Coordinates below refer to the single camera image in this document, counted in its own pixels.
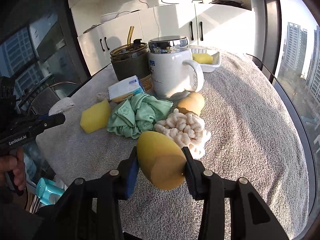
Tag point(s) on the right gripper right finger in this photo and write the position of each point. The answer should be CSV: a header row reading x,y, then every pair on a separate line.
x,y
193,171

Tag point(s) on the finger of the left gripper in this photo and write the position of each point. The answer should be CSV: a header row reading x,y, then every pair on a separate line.
x,y
53,119

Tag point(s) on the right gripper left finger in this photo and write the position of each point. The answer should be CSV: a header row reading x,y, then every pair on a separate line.
x,y
128,172

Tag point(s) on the yellow egg-shaped sponge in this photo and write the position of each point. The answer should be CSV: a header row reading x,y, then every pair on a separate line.
x,y
161,160

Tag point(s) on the white chenille fluffy cloth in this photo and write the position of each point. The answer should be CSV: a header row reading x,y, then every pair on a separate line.
x,y
186,130

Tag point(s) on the yellow square sponge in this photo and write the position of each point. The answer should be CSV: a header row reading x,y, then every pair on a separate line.
x,y
95,117

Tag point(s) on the tissue pack with cartoon print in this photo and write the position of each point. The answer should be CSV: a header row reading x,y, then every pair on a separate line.
x,y
125,88

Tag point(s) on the person's left hand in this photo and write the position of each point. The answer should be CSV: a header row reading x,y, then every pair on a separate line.
x,y
17,166

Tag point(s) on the green crumpled cloth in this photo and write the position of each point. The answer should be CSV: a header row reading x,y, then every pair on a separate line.
x,y
137,114

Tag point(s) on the teal plastic object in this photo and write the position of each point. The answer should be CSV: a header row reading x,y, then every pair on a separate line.
x,y
48,192

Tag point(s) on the grey towel table cover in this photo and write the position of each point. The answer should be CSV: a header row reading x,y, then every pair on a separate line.
x,y
253,136

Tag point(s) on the tan egg-shaped sponge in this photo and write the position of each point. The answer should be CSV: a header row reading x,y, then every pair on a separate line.
x,y
193,102

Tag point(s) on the white ceramic mug chrome lid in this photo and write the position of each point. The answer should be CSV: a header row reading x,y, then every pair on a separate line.
x,y
174,73

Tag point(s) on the dark tumbler with amber straw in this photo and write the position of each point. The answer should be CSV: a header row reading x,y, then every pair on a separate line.
x,y
132,59

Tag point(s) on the white plastic tray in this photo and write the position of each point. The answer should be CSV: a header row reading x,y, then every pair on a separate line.
x,y
208,68

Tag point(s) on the yellow sponge in tray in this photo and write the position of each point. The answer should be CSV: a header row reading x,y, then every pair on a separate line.
x,y
203,58

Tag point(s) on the metal frame chair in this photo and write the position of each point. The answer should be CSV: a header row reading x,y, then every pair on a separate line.
x,y
40,102

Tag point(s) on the white cabinet with black handles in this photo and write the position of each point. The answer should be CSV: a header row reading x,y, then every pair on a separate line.
x,y
102,25

